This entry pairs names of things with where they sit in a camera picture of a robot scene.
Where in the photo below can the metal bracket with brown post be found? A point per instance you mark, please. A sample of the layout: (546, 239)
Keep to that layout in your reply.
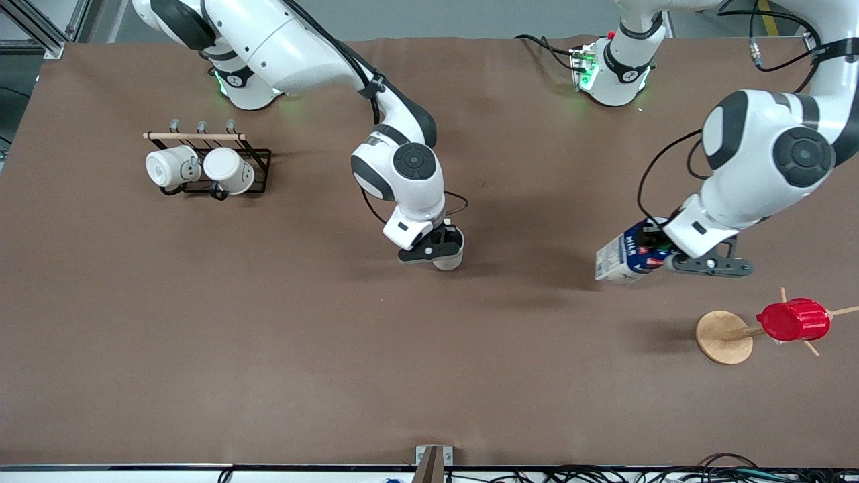
(433, 463)

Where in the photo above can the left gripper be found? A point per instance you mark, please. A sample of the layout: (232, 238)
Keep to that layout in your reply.
(652, 237)

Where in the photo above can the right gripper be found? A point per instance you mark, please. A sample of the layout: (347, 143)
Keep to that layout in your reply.
(445, 237)

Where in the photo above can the white mug with grey inside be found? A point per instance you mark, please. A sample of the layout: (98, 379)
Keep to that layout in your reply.
(449, 260)

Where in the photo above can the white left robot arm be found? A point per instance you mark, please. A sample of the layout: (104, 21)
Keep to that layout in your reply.
(758, 154)

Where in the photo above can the blue and white milk carton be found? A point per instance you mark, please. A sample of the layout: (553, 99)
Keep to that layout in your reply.
(617, 265)

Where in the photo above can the brown table cover cloth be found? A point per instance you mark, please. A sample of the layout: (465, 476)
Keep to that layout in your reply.
(268, 335)

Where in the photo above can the aluminium frame profile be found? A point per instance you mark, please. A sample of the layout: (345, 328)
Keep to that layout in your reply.
(40, 33)

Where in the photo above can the red plastic cup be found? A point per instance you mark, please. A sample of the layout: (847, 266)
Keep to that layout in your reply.
(795, 320)

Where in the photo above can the white mug with face print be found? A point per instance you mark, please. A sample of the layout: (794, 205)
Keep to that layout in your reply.
(168, 168)

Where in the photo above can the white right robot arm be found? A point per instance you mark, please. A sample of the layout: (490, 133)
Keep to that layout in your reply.
(288, 40)

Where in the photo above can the green-lit circuit board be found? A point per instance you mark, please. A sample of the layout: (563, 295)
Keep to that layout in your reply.
(584, 67)

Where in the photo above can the wooden mug tree stand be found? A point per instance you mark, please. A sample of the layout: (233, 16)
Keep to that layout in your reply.
(723, 337)

